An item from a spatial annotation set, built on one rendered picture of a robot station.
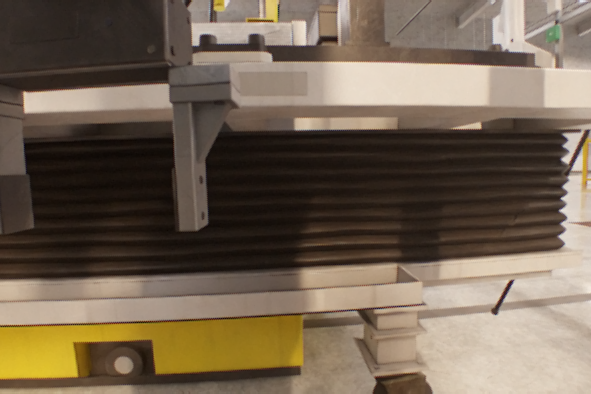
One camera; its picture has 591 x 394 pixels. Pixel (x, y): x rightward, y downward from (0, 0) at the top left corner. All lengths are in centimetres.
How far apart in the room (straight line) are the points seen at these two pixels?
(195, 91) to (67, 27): 8
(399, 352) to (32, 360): 107
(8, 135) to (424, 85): 50
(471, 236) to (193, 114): 85
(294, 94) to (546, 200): 83
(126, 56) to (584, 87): 69
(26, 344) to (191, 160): 114
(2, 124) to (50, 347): 103
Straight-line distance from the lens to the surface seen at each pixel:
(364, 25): 60
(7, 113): 29
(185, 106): 21
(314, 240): 83
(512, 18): 392
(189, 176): 21
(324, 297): 71
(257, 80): 50
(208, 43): 53
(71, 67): 24
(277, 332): 107
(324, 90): 50
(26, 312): 87
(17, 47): 26
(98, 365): 134
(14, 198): 29
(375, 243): 86
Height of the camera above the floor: 68
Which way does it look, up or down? 5 degrees down
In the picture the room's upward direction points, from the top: 2 degrees counter-clockwise
